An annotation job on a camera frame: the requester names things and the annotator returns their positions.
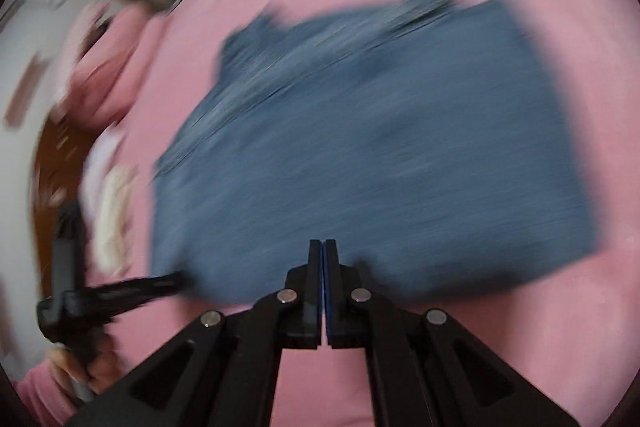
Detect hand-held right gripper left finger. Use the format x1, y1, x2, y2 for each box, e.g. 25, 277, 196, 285
65, 239, 323, 427

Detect pink pillow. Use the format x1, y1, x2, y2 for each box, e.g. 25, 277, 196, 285
52, 2, 171, 128

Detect person's left hand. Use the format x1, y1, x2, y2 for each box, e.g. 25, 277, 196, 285
47, 341, 122, 404

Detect cream fluffy cloth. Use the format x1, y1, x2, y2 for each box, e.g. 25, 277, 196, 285
94, 166, 139, 274

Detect white cloth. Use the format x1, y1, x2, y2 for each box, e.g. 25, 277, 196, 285
82, 127, 128, 208

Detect person's left forearm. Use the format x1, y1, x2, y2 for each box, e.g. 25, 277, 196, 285
12, 362, 83, 427

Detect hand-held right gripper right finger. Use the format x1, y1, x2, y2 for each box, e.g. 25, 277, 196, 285
322, 239, 581, 427

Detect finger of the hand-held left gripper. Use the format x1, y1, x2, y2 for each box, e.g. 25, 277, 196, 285
54, 201, 87, 295
80, 271, 187, 323

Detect blue denim jeans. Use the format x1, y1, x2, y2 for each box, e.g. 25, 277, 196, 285
150, 0, 608, 303

